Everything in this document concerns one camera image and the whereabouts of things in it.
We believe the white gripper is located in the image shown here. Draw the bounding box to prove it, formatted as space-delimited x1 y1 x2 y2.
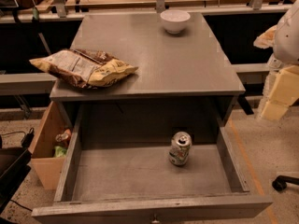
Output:
259 55 299 120

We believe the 7up soda can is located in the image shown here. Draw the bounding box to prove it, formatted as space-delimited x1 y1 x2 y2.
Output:
168 132 192 166

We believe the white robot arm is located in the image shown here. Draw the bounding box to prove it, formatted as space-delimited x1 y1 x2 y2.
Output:
253 0 299 120

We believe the grey cabinet counter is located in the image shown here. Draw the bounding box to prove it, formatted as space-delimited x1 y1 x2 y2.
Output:
50 12 246 128

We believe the metal drawer knob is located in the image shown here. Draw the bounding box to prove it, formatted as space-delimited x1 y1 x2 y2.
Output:
150 215 160 224

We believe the open grey top drawer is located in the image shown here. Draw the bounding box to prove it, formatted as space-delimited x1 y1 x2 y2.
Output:
33 104 272 224

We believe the black chair caster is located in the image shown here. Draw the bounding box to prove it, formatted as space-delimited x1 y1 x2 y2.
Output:
272 175 299 192

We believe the white ceramic bowl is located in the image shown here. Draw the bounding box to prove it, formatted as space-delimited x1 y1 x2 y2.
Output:
160 10 191 34

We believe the yellow brown chip bag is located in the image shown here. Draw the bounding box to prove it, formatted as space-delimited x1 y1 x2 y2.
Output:
30 49 137 89

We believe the orange snack item in box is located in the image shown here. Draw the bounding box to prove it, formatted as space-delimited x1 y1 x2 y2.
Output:
55 129 72 147

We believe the green snack bag in box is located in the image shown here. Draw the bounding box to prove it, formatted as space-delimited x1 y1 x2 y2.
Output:
54 146 67 158

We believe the cardboard box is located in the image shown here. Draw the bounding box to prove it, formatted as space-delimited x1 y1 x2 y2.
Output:
29 102 71 189

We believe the black equipment at left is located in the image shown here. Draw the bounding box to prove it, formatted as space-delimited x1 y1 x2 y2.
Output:
0 147 31 213

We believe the black cable with plug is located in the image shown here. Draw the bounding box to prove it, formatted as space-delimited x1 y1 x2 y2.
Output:
0 127 36 148

